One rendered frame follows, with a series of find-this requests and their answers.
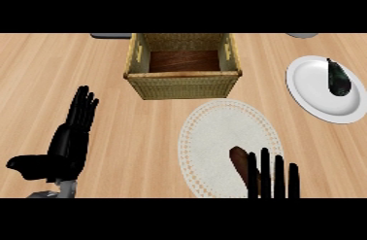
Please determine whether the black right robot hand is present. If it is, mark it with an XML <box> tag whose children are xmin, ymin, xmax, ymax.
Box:
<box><xmin>246</xmin><ymin>147</ymin><xmax>300</xmax><ymax>199</ymax></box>

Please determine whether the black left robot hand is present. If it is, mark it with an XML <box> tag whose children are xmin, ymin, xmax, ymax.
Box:
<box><xmin>4</xmin><ymin>85</ymin><xmax>100</xmax><ymax>184</ymax></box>

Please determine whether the brown sweet potato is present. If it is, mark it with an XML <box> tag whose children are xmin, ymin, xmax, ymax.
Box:
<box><xmin>228</xmin><ymin>146</ymin><xmax>262</xmax><ymax>197</ymax></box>

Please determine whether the white round placemat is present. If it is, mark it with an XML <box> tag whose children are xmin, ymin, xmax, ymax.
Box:
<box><xmin>178</xmin><ymin>98</ymin><xmax>285</xmax><ymax>199</ymax></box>

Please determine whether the wicker basket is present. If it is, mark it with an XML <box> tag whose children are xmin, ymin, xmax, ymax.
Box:
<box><xmin>123</xmin><ymin>33</ymin><xmax>243</xmax><ymax>101</ymax></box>

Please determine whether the white plate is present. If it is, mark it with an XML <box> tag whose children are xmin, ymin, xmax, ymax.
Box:
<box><xmin>285</xmin><ymin>54</ymin><xmax>367</xmax><ymax>124</ymax></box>

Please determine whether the dark eggplant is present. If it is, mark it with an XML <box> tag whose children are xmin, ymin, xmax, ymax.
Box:
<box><xmin>325</xmin><ymin>57</ymin><xmax>353</xmax><ymax>97</ymax></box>

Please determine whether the dark grey flat object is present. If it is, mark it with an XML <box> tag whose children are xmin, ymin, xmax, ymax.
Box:
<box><xmin>88</xmin><ymin>33</ymin><xmax>132</xmax><ymax>40</ymax></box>

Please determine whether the grey rounded object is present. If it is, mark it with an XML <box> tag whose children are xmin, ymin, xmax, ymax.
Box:
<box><xmin>285</xmin><ymin>33</ymin><xmax>319</xmax><ymax>40</ymax></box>

